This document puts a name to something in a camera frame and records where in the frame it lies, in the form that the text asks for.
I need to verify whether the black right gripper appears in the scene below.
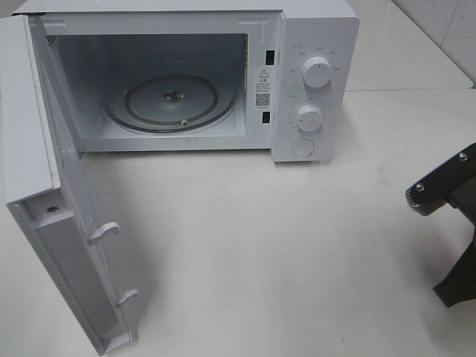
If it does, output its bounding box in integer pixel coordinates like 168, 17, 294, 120
433, 193, 475, 308

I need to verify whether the white round door button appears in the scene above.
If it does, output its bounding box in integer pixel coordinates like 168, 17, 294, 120
292, 139, 315, 157

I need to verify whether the white timer knob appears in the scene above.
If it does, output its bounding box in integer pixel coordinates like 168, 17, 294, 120
296, 105, 324, 132

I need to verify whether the white microwave door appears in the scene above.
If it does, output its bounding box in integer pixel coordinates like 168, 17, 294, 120
1, 15, 136, 355

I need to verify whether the white upper power knob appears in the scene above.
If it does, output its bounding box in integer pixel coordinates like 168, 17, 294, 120
301, 54, 332, 89

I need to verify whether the white microwave oven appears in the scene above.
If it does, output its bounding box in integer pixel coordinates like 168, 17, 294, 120
13, 1, 360, 162

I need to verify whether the glass microwave turntable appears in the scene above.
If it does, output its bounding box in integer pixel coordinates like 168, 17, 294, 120
105, 74, 238, 133

